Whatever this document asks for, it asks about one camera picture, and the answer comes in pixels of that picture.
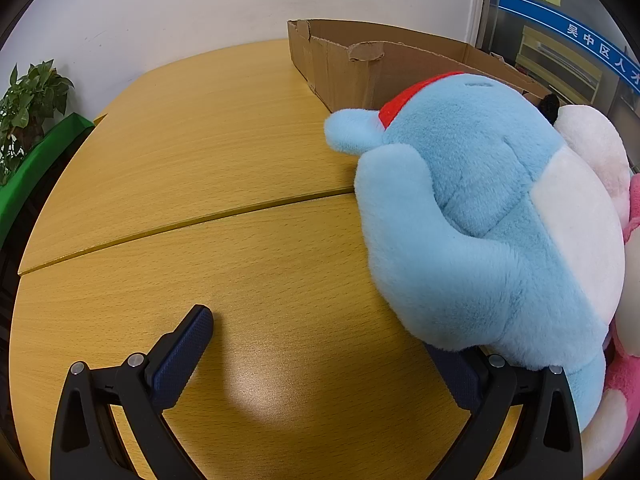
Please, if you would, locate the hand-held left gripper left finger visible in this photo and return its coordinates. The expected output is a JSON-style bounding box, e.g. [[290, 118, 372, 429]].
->
[[50, 304, 215, 480]]

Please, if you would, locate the blue banner stripe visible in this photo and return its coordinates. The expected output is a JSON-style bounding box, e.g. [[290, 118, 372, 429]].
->
[[498, 0, 640, 93]]

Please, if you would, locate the light blue plush toy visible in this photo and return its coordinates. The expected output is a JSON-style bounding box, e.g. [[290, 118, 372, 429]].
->
[[324, 71, 628, 446]]

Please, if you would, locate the brown cardboard box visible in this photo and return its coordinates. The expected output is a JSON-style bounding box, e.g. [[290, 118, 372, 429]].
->
[[287, 19, 553, 112]]

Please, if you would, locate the green planter box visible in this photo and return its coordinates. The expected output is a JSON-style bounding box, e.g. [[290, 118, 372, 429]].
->
[[0, 113, 96, 246]]

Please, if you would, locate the yellow shelf behind glass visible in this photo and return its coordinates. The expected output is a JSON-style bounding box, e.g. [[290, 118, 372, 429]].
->
[[515, 25, 603, 106]]

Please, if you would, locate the pink plush toy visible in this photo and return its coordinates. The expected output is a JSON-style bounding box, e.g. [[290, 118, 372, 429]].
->
[[582, 172, 640, 478]]

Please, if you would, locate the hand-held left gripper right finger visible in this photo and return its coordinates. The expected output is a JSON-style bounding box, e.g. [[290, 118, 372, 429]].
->
[[425, 342, 585, 480]]

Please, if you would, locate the green leafy potted plant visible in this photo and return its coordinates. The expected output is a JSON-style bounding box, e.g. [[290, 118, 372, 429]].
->
[[0, 60, 75, 186]]

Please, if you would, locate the white plush toy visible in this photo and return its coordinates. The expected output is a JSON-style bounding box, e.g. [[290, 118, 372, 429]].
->
[[537, 93, 633, 228]]

